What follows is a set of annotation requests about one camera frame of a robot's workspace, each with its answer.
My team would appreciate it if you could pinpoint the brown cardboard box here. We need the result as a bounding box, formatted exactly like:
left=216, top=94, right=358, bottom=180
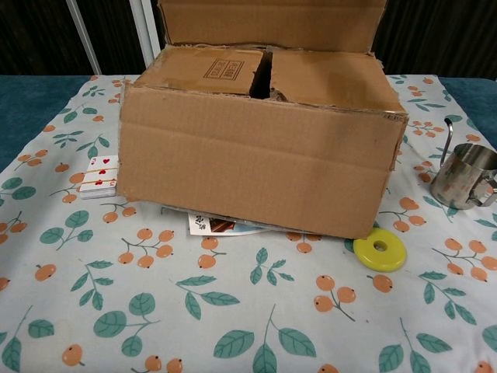
left=116, top=0, right=408, bottom=239

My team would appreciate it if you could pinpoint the thin grey frame bar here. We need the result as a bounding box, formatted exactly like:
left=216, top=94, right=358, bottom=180
left=71, top=0, right=101, bottom=75

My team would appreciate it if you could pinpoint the white frame post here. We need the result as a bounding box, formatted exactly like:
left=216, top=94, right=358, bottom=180
left=130, top=0, right=164, bottom=75

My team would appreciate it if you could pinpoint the stainless steel pitcher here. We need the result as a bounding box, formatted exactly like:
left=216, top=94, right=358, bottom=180
left=429, top=117, right=497, bottom=211

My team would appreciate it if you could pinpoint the red building postcard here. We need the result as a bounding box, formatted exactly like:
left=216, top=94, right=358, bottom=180
left=188, top=212, right=273, bottom=237

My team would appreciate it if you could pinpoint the yellow disc with hole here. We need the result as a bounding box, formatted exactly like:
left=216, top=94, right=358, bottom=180
left=352, top=228, right=407, bottom=272

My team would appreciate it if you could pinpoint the floral print tablecloth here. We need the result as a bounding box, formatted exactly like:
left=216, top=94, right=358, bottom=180
left=0, top=73, right=497, bottom=373

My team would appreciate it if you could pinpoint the deck of playing cards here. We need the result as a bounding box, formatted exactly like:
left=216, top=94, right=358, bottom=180
left=79, top=155, right=120, bottom=200

